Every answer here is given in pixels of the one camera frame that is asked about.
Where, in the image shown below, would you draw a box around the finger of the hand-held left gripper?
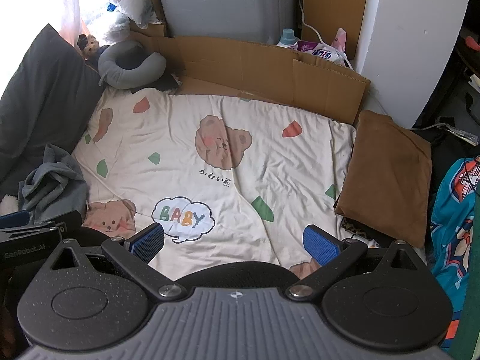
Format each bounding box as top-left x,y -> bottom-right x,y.
32,210 -> 84,230
0,210 -> 32,229

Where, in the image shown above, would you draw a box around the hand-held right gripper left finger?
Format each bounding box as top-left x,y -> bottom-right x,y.
50,222 -> 187,301

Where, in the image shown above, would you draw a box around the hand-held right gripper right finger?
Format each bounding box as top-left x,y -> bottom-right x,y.
289,224 -> 430,302

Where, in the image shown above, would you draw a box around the light blue jeans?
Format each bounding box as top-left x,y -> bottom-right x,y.
18,143 -> 89,223

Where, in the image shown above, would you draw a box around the white plush toy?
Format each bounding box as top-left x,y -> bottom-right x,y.
0,193 -> 20,217

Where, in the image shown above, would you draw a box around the bear print bedsheet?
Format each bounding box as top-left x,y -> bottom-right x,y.
70,87 -> 376,283

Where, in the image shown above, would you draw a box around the dark grey pillow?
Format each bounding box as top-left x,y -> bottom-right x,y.
0,23 -> 108,196

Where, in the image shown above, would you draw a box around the teal printed cloth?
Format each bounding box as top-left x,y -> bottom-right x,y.
428,155 -> 480,357

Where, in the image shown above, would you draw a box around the grey neck pillow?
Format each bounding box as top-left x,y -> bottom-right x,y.
97,40 -> 167,91

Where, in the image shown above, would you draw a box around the small black cloth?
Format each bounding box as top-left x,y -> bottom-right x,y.
151,72 -> 181,93

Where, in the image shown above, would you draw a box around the brown teddy bear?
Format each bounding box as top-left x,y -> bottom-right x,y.
76,34 -> 101,61

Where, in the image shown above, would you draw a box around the purple and white packet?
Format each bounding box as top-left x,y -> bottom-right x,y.
295,40 -> 352,65

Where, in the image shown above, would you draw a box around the flat cardboard sheet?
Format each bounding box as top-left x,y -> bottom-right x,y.
128,31 -> 372,127

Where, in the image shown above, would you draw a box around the clear plastic bag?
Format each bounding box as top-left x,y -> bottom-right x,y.
100,10 -> 133,44

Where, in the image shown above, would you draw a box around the small cardboard piece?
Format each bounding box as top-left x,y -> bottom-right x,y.
127,0 -> 169,39

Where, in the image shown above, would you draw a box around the detergent bottle with blue cap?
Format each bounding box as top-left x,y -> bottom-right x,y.
276,28 -> 299,50

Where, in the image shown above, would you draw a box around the pink curtain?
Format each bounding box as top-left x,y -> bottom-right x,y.
0,0 -> 92,43

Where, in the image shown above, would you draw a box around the tall cardboard box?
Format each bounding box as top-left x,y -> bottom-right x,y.
300,0 -> 371,56

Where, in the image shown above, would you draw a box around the grey panel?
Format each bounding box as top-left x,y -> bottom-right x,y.
152,0 -> 305,44

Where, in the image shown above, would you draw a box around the white cable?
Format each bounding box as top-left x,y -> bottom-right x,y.
298,0 -> 358,71

